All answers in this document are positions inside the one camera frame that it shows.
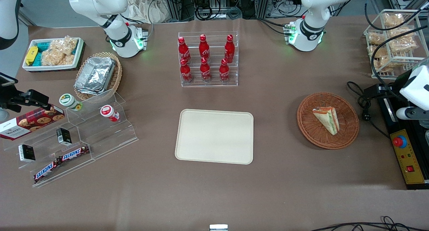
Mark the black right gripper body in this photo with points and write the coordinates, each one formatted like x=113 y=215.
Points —
x=13 y=100

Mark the triangle sandwich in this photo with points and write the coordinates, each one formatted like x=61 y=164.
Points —
x=327 y=120

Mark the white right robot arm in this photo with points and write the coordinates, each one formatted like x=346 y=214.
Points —
x=115 y=33

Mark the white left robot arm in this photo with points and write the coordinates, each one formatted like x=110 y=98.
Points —
x=310 y=30

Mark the oval light wicker basket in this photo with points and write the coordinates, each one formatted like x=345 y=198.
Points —
x=117 y=75

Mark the round brown wicker basket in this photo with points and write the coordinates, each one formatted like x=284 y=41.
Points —
x=310 y=130

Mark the beige rectangular tray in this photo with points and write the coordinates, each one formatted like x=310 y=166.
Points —
x=214 y=137

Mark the red tartan cookie box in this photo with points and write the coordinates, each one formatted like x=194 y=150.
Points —
x=30 y=122

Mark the green lid yogurt cup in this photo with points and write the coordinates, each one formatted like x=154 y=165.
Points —
x=68 y=100

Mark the white rectangular bin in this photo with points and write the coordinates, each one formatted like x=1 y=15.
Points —
x=50 y=68

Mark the teal snack pack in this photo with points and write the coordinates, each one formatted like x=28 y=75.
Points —
x=43 y=45
x=38 y=59

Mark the yellow snack pack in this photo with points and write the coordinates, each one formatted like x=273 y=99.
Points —
x=31 y=55

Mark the clear rice cracker bag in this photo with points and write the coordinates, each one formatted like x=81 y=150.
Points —
x=65 y=45
x=55 y=58

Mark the black power adapter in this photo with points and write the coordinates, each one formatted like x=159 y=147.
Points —
x=375 y=90

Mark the small black box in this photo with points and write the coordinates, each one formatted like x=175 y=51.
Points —
x=26 y=153
x=63 y=136

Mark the black appliance housing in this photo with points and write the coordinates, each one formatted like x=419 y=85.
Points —
x=415 y=147

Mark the silver foil container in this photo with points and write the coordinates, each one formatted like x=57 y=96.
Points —
x=95 y=75

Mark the brown Snickers bar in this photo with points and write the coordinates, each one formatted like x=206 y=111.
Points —
x=74 y=153
x=47 y=170

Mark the yellow emergency stop panel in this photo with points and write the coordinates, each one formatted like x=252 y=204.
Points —
x=409 y=157

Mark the red lid yogurt cup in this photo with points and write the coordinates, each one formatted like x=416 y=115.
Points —
x=108 y=111

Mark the clear acrylic stepped shelf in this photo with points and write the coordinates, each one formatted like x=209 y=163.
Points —
x=100 y=137

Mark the beige crumpled cloth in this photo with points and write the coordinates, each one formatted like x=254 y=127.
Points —
x=144 y=8

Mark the red cola bottle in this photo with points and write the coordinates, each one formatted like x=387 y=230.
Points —
x=205 y=72
x=229 y=50
x=204 y=50
x=183 y=52
x=224 y=72
x=186 y=73

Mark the white power strip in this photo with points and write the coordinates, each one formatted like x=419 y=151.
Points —
x=285 y=8

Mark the clear acrylic bottle rack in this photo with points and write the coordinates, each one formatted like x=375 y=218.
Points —
x=214 y=83

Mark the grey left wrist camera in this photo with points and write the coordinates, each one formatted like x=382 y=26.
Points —
x=410 y=113

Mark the aluminium frame post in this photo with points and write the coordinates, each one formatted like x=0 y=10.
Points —
x=263 y=3
x=174 y=5

